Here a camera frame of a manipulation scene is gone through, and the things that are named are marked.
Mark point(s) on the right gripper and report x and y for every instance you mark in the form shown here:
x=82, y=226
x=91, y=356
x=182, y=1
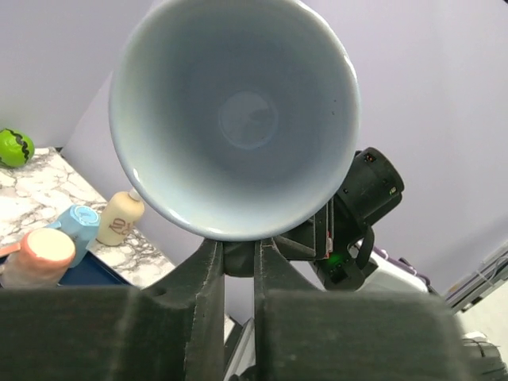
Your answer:
x=312, y=240

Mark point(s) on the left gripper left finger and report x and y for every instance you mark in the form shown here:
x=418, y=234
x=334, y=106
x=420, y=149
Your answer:
x=173, y=330

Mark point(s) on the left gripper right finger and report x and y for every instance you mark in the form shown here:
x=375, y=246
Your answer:
x=303, y=333

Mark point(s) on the light blue faceted mug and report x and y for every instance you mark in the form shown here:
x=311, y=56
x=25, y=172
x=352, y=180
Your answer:
x=81, y=224

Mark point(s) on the grey white mug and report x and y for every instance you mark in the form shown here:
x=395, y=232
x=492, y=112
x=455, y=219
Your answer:
x=235, y=120

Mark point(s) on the pink mug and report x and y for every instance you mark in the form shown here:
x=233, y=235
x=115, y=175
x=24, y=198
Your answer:
x=38, y=260

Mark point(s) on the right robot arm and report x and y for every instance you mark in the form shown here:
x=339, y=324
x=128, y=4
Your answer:
x=349, y=193

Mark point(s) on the dark blue tray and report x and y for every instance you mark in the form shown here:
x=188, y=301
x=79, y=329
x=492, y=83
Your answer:
x=89, y=273

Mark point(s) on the cream soap pump bottle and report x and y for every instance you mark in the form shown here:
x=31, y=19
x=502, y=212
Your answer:
x=119, y=216

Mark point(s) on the green striped ball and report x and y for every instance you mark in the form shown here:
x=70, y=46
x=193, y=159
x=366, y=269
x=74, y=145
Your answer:
x=17, y=149

